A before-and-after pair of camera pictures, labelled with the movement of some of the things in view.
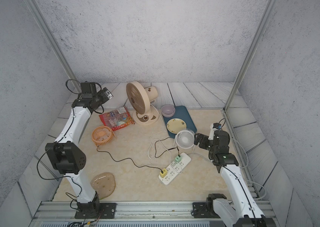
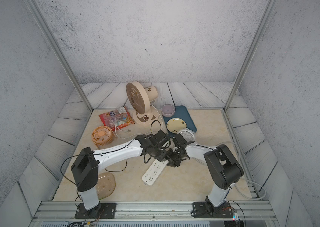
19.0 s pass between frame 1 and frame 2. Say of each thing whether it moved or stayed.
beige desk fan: stayed
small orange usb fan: stayed
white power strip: moved
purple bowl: stayed
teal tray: stayed
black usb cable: moved
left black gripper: moved
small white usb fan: stayed
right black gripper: moved
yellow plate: stayed
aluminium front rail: stayed
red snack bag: stayed
